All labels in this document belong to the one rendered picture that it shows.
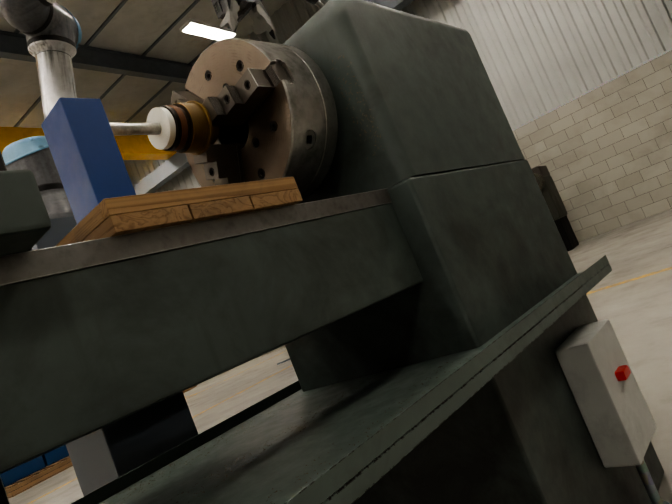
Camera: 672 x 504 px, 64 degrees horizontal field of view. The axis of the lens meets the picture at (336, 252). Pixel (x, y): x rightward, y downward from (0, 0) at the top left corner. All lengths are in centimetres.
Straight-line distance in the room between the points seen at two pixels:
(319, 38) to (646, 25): 996
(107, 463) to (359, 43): 97
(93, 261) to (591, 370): 96
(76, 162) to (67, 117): 6
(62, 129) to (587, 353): 102
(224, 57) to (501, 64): 1037
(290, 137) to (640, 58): 1006
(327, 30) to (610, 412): 94
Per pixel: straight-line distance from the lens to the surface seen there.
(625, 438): 127
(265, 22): 152
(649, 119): 1068
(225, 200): 72
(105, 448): 126
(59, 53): 166
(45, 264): 60
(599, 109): 1077
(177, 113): 95
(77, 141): 83
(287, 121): 95
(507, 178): 135
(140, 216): 64
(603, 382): 123
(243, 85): 96
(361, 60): 106
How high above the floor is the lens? 71
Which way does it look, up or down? 5 degrees up
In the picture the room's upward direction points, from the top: 22 degrees counter-clockwise
